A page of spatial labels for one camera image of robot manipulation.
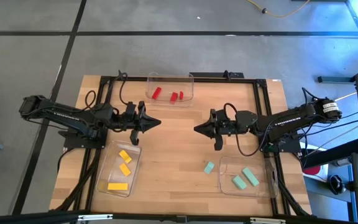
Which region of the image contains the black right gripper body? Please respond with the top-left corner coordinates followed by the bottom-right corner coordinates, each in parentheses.
top-left (210, 108), bottom-right (239, 151)

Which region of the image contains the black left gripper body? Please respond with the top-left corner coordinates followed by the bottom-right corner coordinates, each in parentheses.
top-left (113, 101), bottom-right (146, 146)

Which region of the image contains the red rectangular foam block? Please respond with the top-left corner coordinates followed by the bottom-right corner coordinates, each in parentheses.
top-left (151, 86), bottom-right (163, 101)

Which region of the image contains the teal wedge foam block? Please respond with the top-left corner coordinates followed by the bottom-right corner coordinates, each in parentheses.
top-left (203, 161), bottom-right (216, 175)

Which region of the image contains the yellow arch foam block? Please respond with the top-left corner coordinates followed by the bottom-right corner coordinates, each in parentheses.
top-left (118, 149), bottom-right (133, 164)

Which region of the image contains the yellow rectangular foam block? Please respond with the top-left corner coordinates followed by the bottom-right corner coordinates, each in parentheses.
top-left (107, 182), bottom-right (129, 191)
top-left (119, 162), bottom-right (132, 177)

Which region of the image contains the clear plastic bin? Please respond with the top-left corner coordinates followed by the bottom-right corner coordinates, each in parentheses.
top-left (96, 140), bottom-right (142, 198)
top-left (218, 155), bottom-right (279, 199)
top-left (145, 72), bottom-right (195, 104)

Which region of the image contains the long teal rectangular block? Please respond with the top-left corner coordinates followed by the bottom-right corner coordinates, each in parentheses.
top-left (241, 167), bottom-right (260, 187)

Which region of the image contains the short teal rectangular block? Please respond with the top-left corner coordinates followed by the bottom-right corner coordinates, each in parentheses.
top-left (232, 175), bottom-right (248, 191)

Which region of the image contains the black diagonal beam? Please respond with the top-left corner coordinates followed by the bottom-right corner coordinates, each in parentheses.
top-left (300, 138), bottom-right (358, 169)

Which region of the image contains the black floor bar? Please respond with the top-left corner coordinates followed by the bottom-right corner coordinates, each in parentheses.
top-left (317, 75), bottom-right (356, 85)

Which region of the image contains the white rod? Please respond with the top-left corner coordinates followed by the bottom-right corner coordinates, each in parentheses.
top-left (334, 91), bottom-right (358, 103)

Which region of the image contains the black round device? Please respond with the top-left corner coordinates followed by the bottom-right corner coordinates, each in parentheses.
top-left (328, 174), bottom-right (347, 196)

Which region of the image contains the black rig beam with brackets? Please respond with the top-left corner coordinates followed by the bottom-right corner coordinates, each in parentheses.
top-left (0, 210), bottom-right (358, 224)

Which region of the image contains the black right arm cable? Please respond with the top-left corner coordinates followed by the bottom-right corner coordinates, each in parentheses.
top-left (223, 102), bottom-right (270, 157)

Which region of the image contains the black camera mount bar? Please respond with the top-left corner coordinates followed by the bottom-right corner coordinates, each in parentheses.
top-left (188, 70), bottom-right (246, 80)

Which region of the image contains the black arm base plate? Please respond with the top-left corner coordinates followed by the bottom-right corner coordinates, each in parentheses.
top-left (63, 124), bottom-right (108, 149)
top-left (257, 129), bottom-right (301, 154)

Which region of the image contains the black cable bundle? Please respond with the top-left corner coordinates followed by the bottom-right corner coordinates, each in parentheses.
top-left (275, 174), bottom-right (312, 218)
top-left (54, 147), bottom-right (102, 213)

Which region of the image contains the yellow extension cable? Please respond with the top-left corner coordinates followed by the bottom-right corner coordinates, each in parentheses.
top-left (246, 0), bottom-right (311, 19)

